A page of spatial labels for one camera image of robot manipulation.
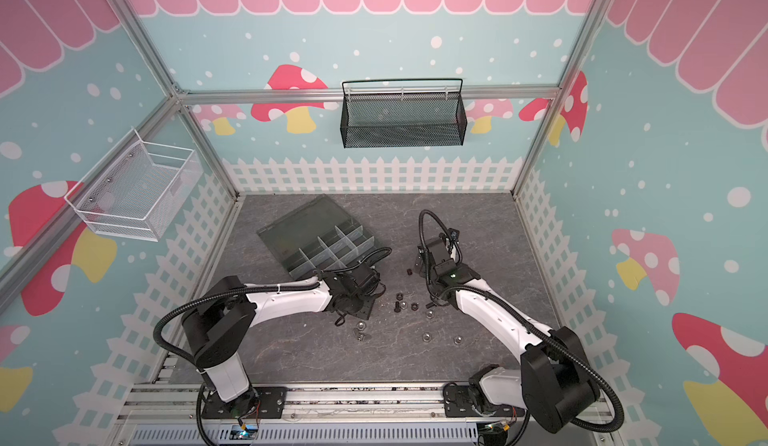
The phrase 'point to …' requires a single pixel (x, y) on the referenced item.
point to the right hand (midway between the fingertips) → (433, 260)
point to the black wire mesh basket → (399, 120)
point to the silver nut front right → (457, 340)
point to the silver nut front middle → (426, 337)
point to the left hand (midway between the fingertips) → (362, 311)
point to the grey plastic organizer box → (319, 235)
